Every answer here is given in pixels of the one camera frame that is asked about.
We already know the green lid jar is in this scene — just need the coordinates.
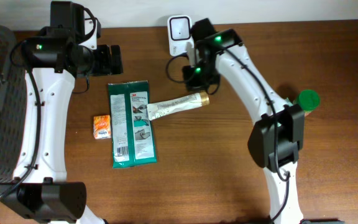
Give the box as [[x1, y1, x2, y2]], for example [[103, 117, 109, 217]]
[[293, 90, 320, 116]]

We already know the white barcode scanner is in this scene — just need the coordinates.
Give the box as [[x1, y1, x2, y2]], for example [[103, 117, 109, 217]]
[[167, 15, 194, 56]]

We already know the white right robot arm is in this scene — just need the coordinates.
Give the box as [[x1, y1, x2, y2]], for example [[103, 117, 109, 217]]
[[182, 19, 305, 223]]

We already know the white cream tube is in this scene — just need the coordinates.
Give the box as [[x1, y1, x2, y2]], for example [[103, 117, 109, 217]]
[[147, 91, 209, 120]]

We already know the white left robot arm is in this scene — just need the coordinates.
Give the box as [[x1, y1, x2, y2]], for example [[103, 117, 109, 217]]
[[0, 22, 103, 223]]

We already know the grey plastic mesh basket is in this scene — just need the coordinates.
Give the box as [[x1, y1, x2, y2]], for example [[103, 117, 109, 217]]
[[0, 24, 27, 187]]

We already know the green glove package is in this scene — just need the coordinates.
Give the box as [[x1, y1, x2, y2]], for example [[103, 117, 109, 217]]
[[108, 81, 157, 169]]

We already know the orange tissue pack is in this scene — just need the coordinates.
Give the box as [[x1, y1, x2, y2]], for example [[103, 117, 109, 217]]
[[93, 115, 111, 139]]

